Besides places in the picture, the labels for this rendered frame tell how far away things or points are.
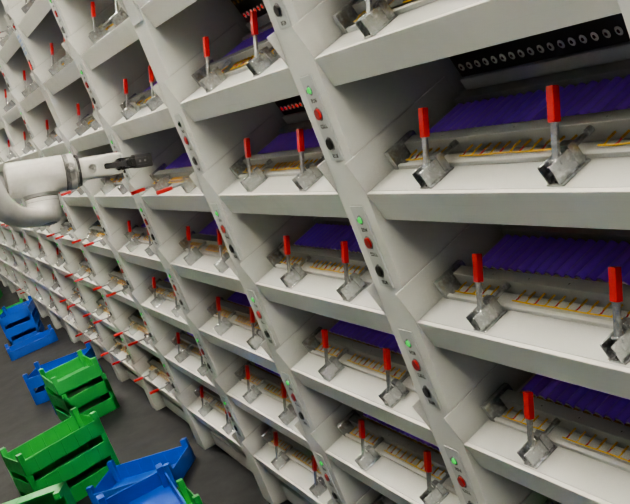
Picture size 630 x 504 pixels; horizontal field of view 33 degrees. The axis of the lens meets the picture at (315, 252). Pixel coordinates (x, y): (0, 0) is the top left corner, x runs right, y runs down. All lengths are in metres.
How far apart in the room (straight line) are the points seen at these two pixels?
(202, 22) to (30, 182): 0.62
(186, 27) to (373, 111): 0.73
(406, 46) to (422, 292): 0.41
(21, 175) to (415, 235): 1.24
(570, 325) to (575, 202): 0.23
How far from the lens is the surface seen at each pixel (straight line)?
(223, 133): 2.08
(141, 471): 3.66
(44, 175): 2.48
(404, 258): 1.44
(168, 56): 2.06
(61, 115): 3.43
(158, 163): 2.76
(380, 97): 1.43
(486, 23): 1.03
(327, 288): 1.79
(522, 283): 1.30
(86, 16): 2.76
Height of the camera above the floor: 1.14
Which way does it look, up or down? 11 degrees down
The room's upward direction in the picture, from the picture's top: 22 degrees counter-clockwise
